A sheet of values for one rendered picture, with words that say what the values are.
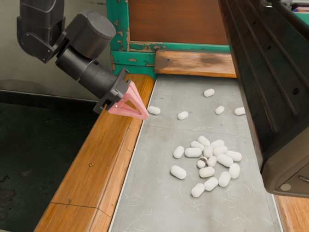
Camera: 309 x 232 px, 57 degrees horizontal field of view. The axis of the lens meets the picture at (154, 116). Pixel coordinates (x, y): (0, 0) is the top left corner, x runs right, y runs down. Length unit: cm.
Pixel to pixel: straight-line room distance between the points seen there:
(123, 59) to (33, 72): 141
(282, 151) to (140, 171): 47
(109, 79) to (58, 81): 172
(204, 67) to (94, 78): 47
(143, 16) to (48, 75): 143
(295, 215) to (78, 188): 40
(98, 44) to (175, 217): 34
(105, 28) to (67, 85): 174
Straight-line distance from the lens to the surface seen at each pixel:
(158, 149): 68
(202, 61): 93
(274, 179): 18
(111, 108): 57
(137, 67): 101
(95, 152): 65
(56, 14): 54
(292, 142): 18
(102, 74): 54
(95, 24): 51
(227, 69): 93
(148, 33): 97
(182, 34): 96
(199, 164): 63
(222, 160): 65
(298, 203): 59
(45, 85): 234
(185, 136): 73
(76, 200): 56
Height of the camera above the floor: 117
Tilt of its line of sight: 33 degrees down
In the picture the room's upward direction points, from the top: straight up
